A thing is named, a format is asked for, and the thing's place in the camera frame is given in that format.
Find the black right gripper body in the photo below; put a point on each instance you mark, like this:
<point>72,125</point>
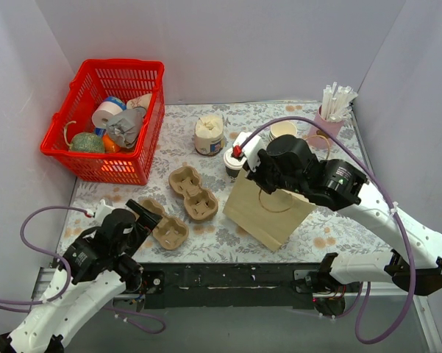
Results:
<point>262,173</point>

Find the orange fruit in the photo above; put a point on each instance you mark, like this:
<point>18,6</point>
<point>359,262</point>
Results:
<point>109,145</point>

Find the green twine ball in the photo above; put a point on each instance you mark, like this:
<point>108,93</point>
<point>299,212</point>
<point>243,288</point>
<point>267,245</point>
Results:
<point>86,142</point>

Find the napkin pack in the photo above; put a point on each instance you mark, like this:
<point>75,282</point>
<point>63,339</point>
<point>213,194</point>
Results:
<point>209,136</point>

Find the white tape roll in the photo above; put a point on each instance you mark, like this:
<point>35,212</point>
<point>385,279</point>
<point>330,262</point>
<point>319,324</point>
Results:
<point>104,112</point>

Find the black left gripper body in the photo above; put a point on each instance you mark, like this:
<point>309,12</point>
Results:
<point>140,219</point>

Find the beige floral pouch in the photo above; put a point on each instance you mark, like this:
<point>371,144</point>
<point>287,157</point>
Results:
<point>140,102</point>

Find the floral patterned table mat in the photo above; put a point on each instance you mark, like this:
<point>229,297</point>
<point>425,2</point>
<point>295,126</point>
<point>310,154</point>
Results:
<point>220,240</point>

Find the red plastic basket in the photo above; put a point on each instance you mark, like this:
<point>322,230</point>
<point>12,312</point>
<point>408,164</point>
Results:
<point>94,81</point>

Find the brown pulp cup carrier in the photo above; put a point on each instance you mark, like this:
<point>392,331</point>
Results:
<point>200,203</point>

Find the black paper coffee cup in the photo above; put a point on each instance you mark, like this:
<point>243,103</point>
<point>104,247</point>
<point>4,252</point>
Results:
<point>232,172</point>

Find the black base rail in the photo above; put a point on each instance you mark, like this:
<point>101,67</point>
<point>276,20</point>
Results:
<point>168,285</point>

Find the pink straw holder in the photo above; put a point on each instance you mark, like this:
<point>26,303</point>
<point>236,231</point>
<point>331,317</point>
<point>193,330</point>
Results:
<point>322,139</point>

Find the grey crumpled cloth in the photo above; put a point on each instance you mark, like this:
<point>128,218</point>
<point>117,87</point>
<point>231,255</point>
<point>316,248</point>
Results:
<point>124,128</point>

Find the white cup lid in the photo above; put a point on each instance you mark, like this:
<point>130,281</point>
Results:
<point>232,163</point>

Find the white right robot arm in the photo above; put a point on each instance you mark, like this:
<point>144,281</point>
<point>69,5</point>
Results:
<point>287,163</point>

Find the kraft paper bag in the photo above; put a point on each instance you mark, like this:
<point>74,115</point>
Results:
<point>269,218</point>

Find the stack of paper cups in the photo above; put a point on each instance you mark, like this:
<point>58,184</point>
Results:
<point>282,128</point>

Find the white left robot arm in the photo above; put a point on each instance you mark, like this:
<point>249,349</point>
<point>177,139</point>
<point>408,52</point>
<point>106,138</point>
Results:
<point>94,269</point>

